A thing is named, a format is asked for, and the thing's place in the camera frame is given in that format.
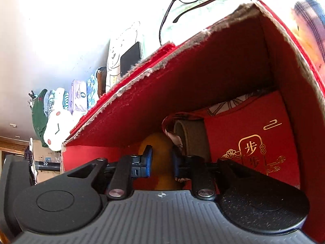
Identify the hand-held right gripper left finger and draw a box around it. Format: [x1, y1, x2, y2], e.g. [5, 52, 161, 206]
[67, 145, 153, 201]

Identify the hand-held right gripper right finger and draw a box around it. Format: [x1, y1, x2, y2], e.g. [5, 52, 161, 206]
[172, 147, 244, 201]

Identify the brown bottle gourd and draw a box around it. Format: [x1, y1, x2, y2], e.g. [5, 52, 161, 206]
[138, 132, 191, 191]

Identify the brown cardboard roll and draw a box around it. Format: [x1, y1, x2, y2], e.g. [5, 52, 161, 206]
[174, 121, 211, 158]

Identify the large red cardboard box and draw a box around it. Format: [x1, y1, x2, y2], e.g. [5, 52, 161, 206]
[61, 0, 325, 244]

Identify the small red gift box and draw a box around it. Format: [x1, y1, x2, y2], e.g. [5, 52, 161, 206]
[203, 90, 301, 190]

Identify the stack of folded clothes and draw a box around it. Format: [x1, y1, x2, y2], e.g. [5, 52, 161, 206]
[31, 89, 69, 148]

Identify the plush toy with red cheeks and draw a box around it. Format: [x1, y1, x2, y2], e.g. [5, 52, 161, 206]
[43, 88, 74, 151]

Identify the blue cloud-pattern cloth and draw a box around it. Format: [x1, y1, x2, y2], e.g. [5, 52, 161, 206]
[86, 72, 98, 110]

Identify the wooden side table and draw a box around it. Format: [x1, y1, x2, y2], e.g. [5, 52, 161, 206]
[96, 67, 107, 97]

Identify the black smartphone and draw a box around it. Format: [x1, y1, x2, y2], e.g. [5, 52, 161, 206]
[120, 41, 142, 78]

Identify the pink plush toy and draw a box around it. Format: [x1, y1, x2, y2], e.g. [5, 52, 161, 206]
[291, 0, 325, 66]

